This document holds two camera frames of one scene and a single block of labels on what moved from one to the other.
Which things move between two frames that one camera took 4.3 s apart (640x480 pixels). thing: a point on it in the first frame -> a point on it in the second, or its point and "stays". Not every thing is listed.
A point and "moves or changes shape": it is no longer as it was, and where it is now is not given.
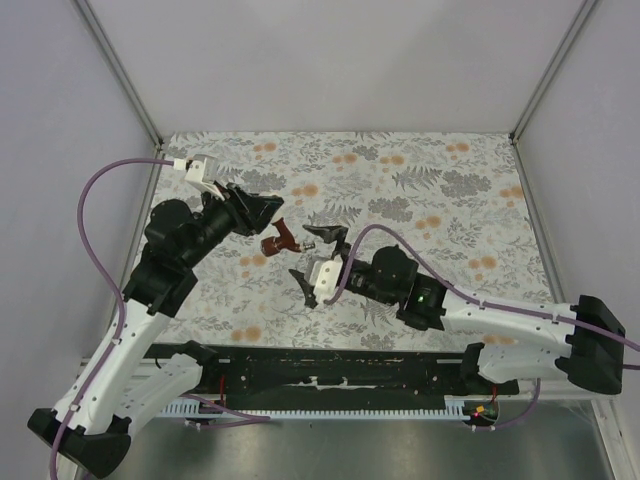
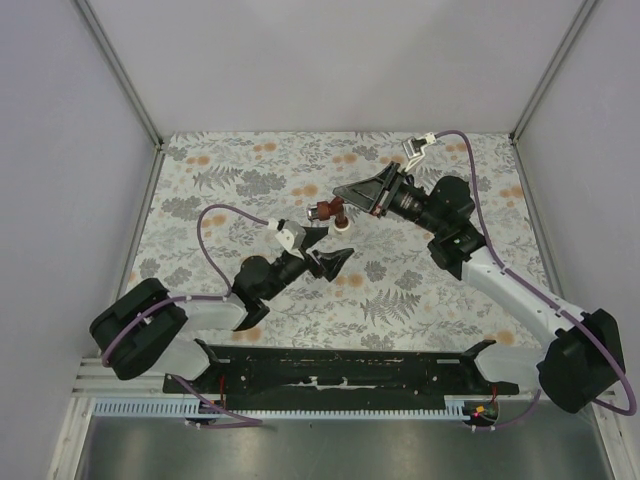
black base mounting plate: x=348 y=376 stays
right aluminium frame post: x=577 y=24 stays
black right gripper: x=333 y=233 -> x=371 y=192
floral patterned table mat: x=460 y=195 stays
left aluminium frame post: x=118 y=70 stays
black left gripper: x=250 y=212 -> x=330 y=263
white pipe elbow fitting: x=270 y=193 moves or changes shape
